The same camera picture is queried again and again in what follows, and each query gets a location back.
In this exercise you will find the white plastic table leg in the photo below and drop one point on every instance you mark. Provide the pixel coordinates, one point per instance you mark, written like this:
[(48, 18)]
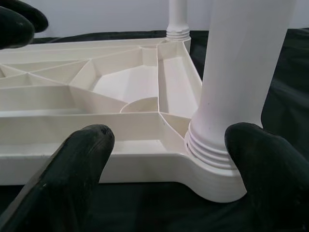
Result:
[(236, 60), (178, 17)]

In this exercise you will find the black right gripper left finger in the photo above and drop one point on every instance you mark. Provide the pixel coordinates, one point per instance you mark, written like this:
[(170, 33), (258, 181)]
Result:
[(60, 188)]

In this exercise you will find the white plastic table top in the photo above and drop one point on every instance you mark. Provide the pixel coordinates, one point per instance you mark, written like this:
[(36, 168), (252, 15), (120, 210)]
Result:
[(72, 135)]

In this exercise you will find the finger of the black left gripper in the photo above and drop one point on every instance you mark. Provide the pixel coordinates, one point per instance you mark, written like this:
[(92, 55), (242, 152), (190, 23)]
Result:
[(31, 19), (14, 33)]

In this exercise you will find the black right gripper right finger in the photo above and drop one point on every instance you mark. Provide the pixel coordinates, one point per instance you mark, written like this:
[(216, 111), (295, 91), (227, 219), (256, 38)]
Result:
[(272, 181)]

